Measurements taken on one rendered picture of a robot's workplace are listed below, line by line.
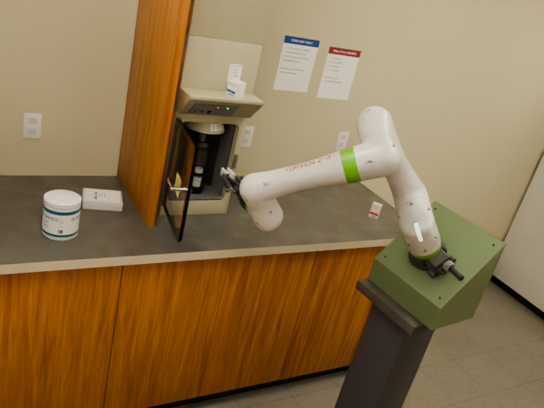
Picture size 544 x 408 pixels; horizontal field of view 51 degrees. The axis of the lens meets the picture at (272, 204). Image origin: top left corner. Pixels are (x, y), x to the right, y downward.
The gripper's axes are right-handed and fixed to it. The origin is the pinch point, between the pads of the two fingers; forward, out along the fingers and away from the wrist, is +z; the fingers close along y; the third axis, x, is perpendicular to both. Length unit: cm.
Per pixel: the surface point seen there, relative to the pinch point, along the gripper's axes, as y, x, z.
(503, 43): -207, -64, 62
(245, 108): -8.0, -24.0, 11.2
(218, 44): 5, -46, 19
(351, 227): -75, 29, 2
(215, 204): -8.1, 23.8, 19.6
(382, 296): -51, 29, -52
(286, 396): -57, 123, -10
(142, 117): 25.7, -9.2, 35.4
